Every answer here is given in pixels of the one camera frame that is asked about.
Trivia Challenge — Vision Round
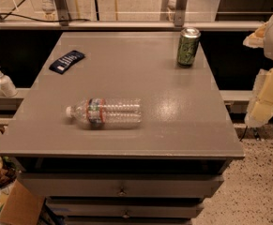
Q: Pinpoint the blue rxbar blueberry bar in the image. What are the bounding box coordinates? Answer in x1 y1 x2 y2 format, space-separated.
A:
49 51 85 74

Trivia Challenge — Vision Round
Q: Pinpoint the white pump lotion bottle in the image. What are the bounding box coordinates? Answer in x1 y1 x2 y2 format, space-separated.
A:
0 70 18 98

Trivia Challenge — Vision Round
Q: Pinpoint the black cable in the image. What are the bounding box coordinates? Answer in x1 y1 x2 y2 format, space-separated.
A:
0 11 92 23

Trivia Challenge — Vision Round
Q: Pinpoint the metal railing frame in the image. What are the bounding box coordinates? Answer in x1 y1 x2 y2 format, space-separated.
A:
0 0 273 31

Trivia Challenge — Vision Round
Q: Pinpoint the clear plastic water bottle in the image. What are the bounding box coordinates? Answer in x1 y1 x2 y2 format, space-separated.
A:
66 97 142 125

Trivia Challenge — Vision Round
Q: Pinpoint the grey drawer cabinet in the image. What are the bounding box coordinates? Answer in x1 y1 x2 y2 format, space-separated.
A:
18 157 231 225

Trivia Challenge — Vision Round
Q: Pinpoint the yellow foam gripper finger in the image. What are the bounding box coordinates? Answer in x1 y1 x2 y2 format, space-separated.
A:
245 68 273 128

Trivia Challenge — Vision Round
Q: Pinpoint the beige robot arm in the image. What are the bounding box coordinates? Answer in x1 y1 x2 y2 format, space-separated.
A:
243 15 273 128

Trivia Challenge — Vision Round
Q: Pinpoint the green soda can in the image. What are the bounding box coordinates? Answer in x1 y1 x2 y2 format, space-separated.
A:
176 27 201 68

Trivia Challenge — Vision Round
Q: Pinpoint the brown cardboard box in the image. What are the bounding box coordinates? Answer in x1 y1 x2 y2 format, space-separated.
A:
0 180 44 225

